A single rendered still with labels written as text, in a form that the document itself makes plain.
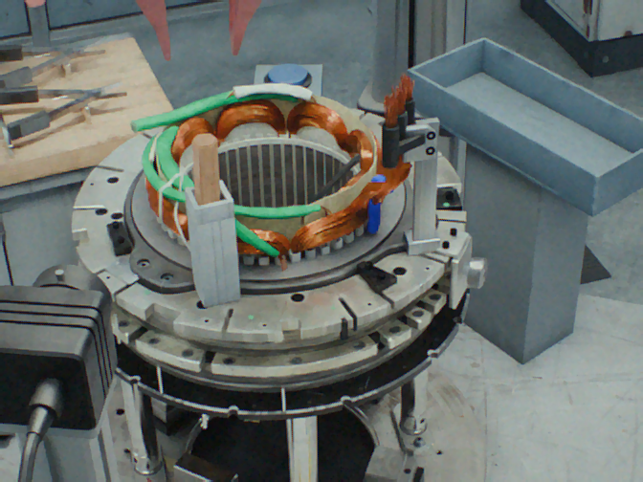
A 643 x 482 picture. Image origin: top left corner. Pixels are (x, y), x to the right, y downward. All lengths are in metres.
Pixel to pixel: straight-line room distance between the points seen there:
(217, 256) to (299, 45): 2.66
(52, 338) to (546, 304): 0.92
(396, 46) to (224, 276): 0.59
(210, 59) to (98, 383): 3.05
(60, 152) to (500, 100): 0.44
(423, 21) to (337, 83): 1.94
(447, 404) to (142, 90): 0.43
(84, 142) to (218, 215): 0.33
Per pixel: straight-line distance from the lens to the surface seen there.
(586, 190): 1.16
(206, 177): 0.88
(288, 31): 3.63
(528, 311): 1.31
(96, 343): 0.47
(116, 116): 1.23
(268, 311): 0.93
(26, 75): 1.27
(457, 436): 1.25
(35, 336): 0.47
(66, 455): 0.51
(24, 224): 1.24
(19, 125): 1.18
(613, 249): 2.83
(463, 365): 1.35
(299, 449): 1.03
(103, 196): 1.07
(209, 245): 0.91
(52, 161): 1.19
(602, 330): 1.42
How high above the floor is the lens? 1.70
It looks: 37 degrees down
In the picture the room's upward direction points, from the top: 2 degrees counter-clockwise
